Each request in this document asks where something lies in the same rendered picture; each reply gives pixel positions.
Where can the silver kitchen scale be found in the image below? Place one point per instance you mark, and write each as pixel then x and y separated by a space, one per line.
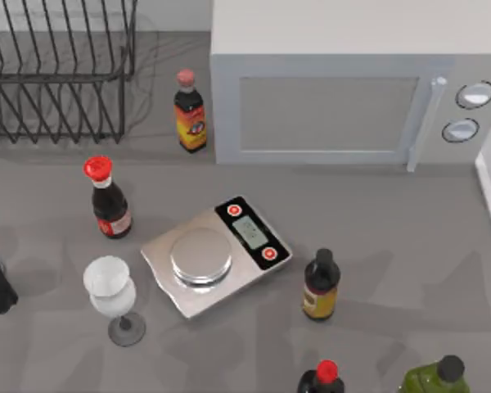
pixel 213 258

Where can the dark bottle with orange label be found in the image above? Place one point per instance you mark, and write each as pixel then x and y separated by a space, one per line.
pixel 190 118

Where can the microwave oven door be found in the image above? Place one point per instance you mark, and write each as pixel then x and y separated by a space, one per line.
pixel 327 114

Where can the dark bottle with yellow label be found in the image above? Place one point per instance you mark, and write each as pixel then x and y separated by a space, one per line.
pixel 321 290

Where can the dark bottle with red cap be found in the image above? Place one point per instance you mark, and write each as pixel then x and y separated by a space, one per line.
pixel 109 204

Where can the white wine glass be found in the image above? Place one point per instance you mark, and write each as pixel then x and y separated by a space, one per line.
pixel 110 286

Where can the pale microwave oven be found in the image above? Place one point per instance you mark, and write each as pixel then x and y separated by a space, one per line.
pixel 352 32

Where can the small dark bottle red cap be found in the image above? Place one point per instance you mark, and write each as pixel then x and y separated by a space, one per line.
pixel 322 378

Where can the microwave knob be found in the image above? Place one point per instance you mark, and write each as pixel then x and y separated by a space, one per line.
pixel 460 130
pixel 474 95

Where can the green bottle with black cap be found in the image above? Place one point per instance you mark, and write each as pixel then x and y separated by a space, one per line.
pixel 433 378

